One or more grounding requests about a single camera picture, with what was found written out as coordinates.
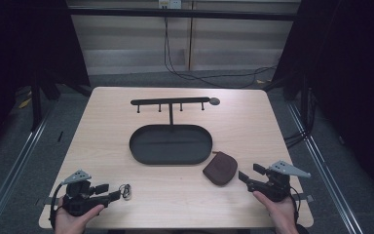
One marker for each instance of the small black strip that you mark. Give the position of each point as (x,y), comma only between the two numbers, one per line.
(60,136)

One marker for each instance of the yellow scrap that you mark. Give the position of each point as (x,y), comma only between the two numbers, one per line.
(25,103)

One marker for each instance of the white wall socket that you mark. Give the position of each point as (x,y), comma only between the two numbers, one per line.
(170,4)

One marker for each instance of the grey tape piece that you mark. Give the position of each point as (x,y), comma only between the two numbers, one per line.
(47,201)
(305,198)

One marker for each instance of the brown pouch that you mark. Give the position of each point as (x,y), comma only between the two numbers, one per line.
(220,169)

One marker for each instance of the black key rack with tray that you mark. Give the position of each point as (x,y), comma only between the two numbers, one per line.
(170,144)

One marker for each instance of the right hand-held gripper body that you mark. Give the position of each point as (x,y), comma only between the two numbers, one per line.
(276,188)

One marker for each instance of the aluminium floor rail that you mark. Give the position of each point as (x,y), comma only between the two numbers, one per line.
(16,162)
(324,175)

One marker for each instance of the black metal stand post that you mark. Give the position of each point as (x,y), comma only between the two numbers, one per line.
(36,104)

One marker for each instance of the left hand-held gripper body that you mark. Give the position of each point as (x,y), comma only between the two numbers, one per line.
(78,200)

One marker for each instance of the black horizontal frame bar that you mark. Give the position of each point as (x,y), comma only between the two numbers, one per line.
(181,13)

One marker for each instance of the person's left hand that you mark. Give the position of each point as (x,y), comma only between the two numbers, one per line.
(71,224)

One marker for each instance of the person's right hand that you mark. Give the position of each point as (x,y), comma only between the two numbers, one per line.
(282,216)

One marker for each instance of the black curtain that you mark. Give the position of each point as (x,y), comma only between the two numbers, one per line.
(354,81)
(19,48)

